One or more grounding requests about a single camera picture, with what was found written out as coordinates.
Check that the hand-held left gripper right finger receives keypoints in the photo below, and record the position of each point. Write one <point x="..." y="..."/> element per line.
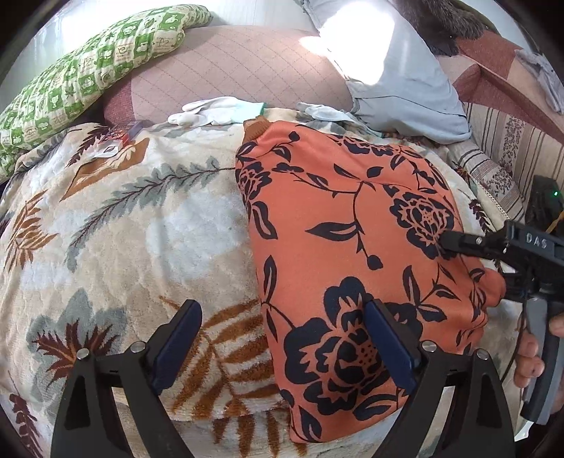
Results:
<point x="392" y="345"/>

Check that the dark fur cloth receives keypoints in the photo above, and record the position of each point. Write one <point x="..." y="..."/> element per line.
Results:
<point x="454" y="26"/>

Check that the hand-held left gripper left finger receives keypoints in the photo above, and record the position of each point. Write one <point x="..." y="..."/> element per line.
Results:
<point x="176" y="341"/>

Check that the orange floral garment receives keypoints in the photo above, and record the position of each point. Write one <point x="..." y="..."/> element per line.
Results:
<point x="352" y="220"/>

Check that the red-brown cloth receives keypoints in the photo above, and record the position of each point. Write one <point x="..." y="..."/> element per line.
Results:
<point x="498" y="79"/>

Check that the white glove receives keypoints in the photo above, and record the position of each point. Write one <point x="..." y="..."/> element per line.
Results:
<point x="216" y="111"/>

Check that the grey cloth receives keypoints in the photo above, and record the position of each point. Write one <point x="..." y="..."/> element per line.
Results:
<point x="546" y="75"/>

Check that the pink quilted mattress pad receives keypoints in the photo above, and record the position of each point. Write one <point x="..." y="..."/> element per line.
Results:
<point x="229" y="66"/>

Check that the light blue pillow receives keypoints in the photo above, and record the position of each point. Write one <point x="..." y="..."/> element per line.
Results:
<point x="405" y="88"/>

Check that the small plastic packet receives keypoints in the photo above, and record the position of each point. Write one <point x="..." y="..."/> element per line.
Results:
<point x="110" y="149"/>

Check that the green patterned pillow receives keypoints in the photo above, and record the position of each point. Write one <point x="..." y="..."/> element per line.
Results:
<point x="88" y="79"/>

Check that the person's right hand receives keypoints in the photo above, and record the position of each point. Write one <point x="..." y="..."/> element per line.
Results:
<point x="528" y="361"/>

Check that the striped floral quilt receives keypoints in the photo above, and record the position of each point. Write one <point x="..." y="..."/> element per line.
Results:
<point x="506" y="145"/>

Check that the leaf-print fleece blanket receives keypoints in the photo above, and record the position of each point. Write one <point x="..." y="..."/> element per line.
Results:
<point x="132" y="246"/>

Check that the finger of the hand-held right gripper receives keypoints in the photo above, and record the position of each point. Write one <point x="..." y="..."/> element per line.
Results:
<point x="467" y="244"/>

